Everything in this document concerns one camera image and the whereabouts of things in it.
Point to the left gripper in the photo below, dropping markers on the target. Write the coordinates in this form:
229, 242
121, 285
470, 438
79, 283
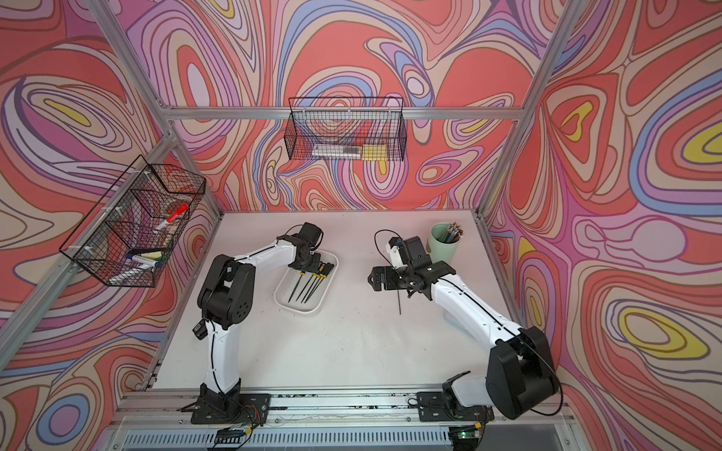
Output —
315, 263

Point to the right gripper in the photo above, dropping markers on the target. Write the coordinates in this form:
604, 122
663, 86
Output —
388, 272

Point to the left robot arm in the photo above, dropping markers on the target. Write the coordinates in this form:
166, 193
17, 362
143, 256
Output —
227, 295

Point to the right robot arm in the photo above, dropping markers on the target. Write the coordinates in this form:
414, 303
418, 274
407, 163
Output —
519, 374

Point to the white storage tray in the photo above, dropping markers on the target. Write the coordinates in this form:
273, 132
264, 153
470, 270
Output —
315, 295

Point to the yellow box in basket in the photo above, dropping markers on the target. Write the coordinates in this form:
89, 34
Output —
374, 152

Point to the green pencil cup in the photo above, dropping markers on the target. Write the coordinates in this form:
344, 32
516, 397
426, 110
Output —
437, 250

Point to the coloured pencils bundle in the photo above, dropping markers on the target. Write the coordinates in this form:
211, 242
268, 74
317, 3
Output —
452, 234

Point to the clear tube in basket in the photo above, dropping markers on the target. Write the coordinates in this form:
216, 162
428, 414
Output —
330, 151

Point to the red marker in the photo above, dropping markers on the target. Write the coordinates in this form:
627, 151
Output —
173, 218

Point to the blue cap marker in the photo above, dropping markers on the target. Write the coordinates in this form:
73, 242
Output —
143, 261

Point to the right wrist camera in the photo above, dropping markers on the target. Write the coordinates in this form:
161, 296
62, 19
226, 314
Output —
393, 247

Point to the black wire basket back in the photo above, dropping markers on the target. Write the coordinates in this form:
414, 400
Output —
345, 120

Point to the black wire basket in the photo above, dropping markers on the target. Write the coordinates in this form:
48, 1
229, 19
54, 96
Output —
122, 222
345, 120

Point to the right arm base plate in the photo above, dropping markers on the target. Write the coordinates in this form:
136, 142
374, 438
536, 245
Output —
438, 407

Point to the black wire basket left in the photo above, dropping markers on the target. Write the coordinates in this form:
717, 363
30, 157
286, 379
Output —
122, 222

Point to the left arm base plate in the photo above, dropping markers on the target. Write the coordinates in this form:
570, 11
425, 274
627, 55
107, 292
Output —
234, 408

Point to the aluminium rail front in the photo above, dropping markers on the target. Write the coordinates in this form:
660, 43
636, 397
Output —
357, 418

